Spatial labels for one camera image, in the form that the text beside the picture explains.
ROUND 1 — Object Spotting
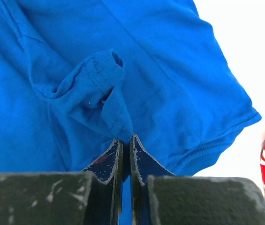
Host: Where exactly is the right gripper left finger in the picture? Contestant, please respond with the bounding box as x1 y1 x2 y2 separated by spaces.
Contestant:
0 139 124 225

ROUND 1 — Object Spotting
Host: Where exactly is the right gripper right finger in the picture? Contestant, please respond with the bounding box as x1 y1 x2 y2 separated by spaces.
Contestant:
129 135 265 225

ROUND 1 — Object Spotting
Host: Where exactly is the blue printed t shirt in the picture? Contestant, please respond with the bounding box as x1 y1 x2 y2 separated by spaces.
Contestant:
0 0 261 225

